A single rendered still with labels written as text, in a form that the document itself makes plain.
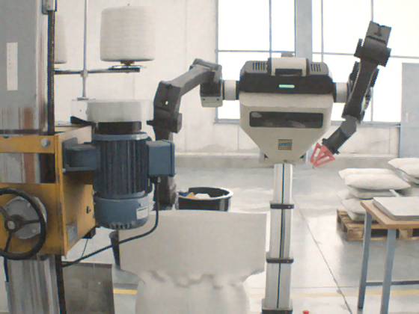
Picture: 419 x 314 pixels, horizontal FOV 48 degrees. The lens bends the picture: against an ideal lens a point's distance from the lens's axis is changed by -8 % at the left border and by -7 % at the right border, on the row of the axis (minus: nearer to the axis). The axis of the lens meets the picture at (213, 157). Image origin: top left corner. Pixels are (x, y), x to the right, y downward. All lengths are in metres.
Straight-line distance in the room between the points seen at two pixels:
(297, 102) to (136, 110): 0.90
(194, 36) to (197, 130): 1.80
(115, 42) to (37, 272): 0.66
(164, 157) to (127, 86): 8.54
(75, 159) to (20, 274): 0.35
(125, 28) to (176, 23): 8.38
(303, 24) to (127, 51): 8.04
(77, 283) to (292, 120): 1.13
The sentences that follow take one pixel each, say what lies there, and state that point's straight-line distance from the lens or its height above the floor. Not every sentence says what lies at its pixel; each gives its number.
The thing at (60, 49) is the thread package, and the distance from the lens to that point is 1.51.
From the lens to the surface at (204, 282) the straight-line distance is 1.69.
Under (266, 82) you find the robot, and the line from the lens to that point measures 2.01.
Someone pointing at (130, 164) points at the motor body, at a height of 1.26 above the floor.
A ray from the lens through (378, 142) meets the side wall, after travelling 10.08.
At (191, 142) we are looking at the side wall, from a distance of 9.71.
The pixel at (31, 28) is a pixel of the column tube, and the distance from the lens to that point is 1.29.
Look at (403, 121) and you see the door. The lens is 10.13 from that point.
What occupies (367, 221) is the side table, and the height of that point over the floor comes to 0.62.
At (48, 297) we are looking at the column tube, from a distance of 1.39.
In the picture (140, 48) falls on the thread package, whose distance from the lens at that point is 1.42.
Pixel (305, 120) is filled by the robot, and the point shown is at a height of 1.33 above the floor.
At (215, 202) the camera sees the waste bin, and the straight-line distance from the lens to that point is 3.81.
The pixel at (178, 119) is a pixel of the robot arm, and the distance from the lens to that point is 1.56.
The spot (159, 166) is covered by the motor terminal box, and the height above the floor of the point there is 1.24.
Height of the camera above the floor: 1.44
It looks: 7 degrees down
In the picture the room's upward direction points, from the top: straight up
